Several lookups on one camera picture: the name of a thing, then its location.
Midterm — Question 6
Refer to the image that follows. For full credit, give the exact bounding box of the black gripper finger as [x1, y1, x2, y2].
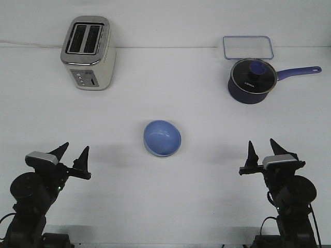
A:
[48, 142, 69, 162]
[245, 141, 259, 168]
[270, 138, 299, 161]
[73, 146, 89, 174]

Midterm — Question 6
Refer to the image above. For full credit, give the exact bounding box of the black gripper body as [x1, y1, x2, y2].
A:
[239, 160, 306, 192]
[34, 163, 91, 196]

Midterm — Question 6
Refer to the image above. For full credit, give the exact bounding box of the blue bowl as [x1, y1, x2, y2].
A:
[143, 120, 182, 147]

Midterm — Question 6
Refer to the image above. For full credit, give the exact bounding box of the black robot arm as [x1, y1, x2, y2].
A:
[1, 143, 91, 248]
[239, 139, 322, 247]

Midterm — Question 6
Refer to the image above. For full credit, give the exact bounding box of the glass pot lid blue knob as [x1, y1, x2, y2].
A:
[230, 58, 277, 94]

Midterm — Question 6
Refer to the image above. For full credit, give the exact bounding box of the silver two-slot toaster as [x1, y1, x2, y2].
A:
[60, 15, 116, 91]

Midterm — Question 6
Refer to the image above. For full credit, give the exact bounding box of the clear blue-rimmed container lid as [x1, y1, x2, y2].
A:
[222, 36, 274, 60]

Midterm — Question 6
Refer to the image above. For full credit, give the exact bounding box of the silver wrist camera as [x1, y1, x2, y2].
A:
[25, 151, 58, 168]
[262, 154, 297, 170]

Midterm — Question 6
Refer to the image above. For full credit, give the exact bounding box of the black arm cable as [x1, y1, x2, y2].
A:
[0, 204, 19, 241]
[259, 191, 323, 248]

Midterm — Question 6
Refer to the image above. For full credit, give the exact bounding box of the blue saucepan with handle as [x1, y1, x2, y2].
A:
[228, 66, 322, 104]

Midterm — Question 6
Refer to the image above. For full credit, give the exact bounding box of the white toaster power cord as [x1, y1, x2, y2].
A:
[0, 39, 64, 49]

